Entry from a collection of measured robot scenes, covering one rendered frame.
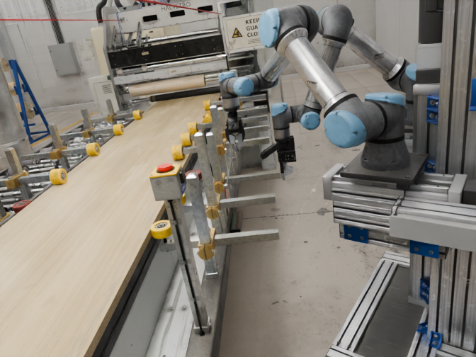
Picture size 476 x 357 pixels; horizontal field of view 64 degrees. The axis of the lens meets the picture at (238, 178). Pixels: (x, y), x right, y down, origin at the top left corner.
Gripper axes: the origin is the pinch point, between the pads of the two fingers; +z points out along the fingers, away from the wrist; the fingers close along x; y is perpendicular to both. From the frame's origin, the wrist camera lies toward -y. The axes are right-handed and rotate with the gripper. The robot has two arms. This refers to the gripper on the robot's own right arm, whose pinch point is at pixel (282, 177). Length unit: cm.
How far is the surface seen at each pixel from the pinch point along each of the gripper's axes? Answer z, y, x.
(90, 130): -14, -136, 101
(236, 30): -64, -25, 222
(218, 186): -2.9, -29.7, -8.5
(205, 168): -20.7, -29.8, -30.8
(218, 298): 13, -26, -67
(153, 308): 15, -50, -66
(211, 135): -26.6, -29.1, -5.8
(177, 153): -12, -53, 21
